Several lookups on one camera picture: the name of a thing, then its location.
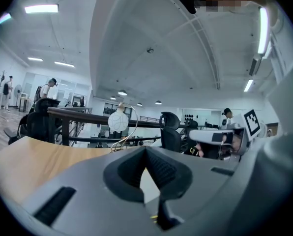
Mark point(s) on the person's right forearm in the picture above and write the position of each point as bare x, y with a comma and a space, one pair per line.
279, 144

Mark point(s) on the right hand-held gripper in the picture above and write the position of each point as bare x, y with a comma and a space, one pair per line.
252, 122

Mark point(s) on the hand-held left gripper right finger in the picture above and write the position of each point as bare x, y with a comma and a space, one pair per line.
198, 181

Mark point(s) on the standing fan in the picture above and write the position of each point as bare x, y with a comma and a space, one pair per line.
18, 90

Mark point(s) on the wooden table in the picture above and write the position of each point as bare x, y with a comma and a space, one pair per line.
87, 118

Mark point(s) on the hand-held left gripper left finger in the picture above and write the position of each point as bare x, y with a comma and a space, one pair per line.
82, 200

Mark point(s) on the ceiling air conditioner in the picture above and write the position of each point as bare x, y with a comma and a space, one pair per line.
255, 65

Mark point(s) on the person's grey hoodie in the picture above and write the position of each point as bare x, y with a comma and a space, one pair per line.
284, 95

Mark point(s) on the person's right hand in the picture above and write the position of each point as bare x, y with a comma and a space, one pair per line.
236, 144

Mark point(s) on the black coat rack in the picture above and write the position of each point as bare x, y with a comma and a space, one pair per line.
0, 90

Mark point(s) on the brass lamp with globe shade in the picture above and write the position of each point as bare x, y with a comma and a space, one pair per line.
118, 122

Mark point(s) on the black office chair with headrest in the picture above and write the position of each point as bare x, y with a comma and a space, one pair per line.
169, 131

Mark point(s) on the long ceiling light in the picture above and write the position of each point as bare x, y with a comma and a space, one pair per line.
41, 8
248, 85
64, 64
4, 18
263, 31
35, 59

